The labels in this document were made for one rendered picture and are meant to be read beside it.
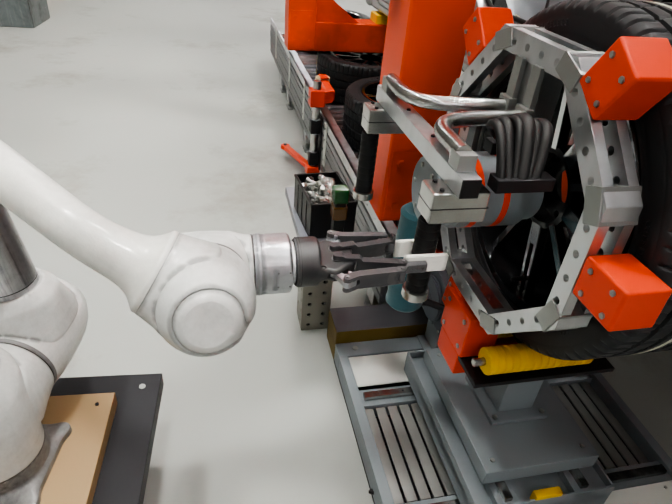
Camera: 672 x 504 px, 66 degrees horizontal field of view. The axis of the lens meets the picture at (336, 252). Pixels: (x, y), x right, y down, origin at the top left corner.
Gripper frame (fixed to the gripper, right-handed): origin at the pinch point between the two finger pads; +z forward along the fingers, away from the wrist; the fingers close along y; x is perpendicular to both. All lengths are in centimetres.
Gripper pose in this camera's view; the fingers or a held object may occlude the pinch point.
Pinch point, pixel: (420, 254)
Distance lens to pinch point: 82.8
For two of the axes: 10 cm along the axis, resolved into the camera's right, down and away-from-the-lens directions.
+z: 9.7, -0.5, 2.2
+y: 2.1, 5.7, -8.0
